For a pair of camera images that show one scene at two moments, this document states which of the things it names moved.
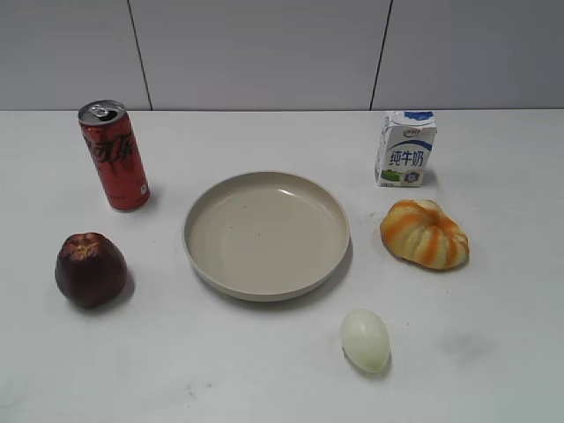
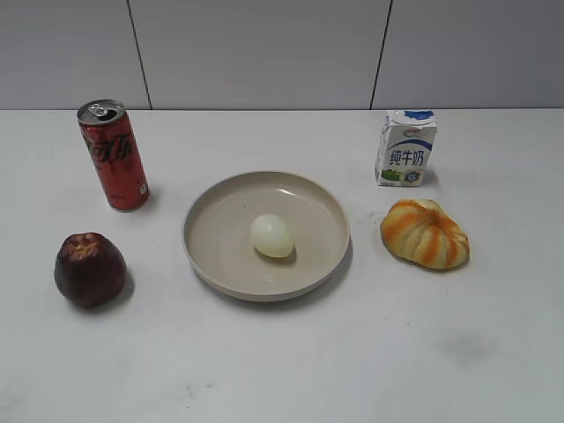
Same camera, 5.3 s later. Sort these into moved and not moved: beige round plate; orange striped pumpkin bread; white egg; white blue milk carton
Moved: white egg
Not moved: white blue milk carton; orange striped pumpkin bread; beige round plate
